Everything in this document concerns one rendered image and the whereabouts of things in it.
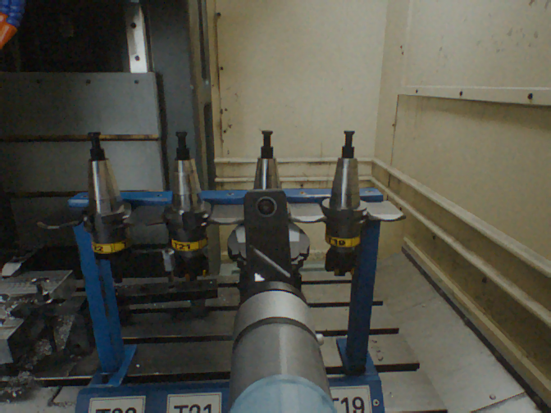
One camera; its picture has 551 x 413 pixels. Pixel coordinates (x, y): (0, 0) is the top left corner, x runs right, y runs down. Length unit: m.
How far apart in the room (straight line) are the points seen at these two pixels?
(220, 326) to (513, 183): 0.65
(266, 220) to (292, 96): 1.12
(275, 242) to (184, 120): 0.80
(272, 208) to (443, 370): 0.63
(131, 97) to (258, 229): 0.80
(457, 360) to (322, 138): 0.94
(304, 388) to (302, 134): 1.29
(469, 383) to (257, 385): 0.67
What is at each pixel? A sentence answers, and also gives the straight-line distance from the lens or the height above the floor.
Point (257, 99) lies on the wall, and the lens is 1.45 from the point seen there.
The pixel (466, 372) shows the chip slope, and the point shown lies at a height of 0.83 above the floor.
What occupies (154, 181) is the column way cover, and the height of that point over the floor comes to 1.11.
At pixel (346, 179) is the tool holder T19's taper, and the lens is 0.49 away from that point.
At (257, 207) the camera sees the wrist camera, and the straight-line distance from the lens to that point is 0.37.
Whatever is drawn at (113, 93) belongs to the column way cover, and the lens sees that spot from 1.12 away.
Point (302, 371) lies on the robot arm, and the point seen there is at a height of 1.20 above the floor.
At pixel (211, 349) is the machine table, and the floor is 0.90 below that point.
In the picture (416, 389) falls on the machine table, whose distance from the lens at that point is 0.72.
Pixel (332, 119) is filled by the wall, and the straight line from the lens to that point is 1.49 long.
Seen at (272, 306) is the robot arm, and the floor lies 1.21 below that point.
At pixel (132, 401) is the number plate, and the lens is 0.62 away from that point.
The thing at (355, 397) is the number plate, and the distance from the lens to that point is 0.61.
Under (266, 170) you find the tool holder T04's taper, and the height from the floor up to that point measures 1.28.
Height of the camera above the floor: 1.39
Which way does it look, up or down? 19 degrees down
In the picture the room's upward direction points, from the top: straight up
